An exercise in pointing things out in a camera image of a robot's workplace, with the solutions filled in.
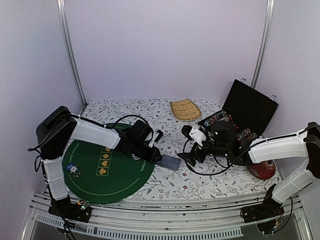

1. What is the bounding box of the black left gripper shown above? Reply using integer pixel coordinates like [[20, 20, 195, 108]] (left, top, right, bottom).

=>
[[131, 140, 163, 164]]

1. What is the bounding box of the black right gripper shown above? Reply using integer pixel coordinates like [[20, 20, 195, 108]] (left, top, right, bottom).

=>
[[178, 132, 230, 167]]

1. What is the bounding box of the blue patterned card deck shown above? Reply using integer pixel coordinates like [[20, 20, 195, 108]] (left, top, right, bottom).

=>
[[156, 155, 181, 171]]

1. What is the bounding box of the white dealer button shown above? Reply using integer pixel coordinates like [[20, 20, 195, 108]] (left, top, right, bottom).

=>
[[132, 154, 140, 161]]

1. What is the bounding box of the poker chip stack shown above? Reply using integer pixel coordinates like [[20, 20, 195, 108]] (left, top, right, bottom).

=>
[[69, 166, 82, 178]]

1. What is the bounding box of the blue small blind button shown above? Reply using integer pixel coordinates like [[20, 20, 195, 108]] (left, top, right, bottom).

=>
[[66, 163, 75, 171]]

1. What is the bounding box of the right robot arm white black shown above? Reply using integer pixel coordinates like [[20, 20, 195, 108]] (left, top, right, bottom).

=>
[[178, 121, 320, 218]]

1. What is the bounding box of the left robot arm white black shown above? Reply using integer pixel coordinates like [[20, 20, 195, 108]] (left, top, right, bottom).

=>
[[33, 106, 163, 217]]

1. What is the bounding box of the woven bamboo tray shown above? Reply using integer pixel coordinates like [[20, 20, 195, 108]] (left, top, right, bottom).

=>
[[170, 98, 202, 122]]

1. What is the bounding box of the round green poker mat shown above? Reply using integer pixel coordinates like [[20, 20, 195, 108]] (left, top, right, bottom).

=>
[[61, 122, 157, 204]]

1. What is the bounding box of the black poker chip case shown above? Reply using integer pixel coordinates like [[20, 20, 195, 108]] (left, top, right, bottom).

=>
[[198, 79, 279, 136]]

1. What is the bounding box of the red floral round cushion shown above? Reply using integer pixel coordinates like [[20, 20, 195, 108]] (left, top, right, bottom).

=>
[[247, 160, 276, 180]]

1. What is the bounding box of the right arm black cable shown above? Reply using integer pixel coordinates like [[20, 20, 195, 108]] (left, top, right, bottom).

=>
[[182, 127, 313, 176]]

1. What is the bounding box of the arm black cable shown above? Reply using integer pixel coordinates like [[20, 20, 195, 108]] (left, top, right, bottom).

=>
[[182, 127, 313, 176], [99, 114, 150, 133]]

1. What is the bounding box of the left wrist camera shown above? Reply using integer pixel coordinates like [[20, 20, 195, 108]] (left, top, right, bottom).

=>
[[148, 130, 163, 148]]

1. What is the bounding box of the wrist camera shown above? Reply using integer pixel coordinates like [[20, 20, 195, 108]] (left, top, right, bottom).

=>
[[148, 130, 163, 148], [181, 125, 207, 147]]

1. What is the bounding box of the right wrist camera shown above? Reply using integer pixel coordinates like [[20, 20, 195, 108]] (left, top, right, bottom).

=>
[[181, 125, 207, 147]]

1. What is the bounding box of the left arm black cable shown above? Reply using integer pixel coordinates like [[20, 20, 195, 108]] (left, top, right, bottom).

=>
[[99, 114, 150, 133]]

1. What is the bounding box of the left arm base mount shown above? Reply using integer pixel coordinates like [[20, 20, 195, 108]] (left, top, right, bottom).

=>
[[48, 195, 92, 223]]

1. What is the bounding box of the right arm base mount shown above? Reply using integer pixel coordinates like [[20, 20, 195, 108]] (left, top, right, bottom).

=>
[[240, 184, 284, 235]]

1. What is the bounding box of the right aluminium frame post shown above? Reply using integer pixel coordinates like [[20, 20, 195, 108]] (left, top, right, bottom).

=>
[[251, 0, 275, 89]]

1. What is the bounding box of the aluminium frame post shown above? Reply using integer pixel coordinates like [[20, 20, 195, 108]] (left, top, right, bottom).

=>
[[56, 0, 88, 107], [251, 0, 275, 89]]

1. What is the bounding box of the left aluminium frame post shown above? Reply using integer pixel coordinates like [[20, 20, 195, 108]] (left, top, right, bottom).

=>
[[56, 0, 88, 107]]

